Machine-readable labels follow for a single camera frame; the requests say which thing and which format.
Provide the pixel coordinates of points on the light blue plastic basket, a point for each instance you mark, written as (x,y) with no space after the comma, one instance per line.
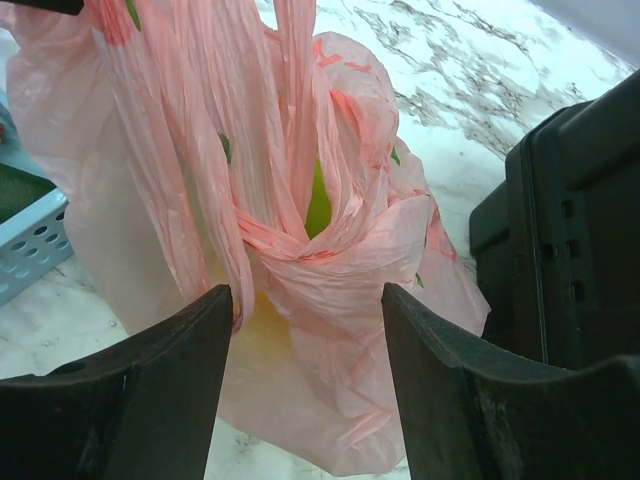
(34,240)

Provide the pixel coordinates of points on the green fake fruit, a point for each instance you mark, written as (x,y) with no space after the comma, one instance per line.
(319,212)

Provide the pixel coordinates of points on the yellow fake mango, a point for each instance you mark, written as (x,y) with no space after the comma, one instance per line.
(263,344)

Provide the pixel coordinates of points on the black plastic toolbox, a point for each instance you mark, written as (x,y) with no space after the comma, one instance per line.
(556,245)

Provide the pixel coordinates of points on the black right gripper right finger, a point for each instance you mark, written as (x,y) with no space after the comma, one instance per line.
(472,410)

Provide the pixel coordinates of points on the pink plastic bag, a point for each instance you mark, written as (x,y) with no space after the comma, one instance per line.
(184,135)

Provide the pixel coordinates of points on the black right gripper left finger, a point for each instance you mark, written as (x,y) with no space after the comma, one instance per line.
(143,408)

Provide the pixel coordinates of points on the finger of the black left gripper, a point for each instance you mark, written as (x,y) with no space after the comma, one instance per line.
(67,7)

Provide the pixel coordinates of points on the green fake avocado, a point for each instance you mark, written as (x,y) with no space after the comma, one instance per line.
(20,189)

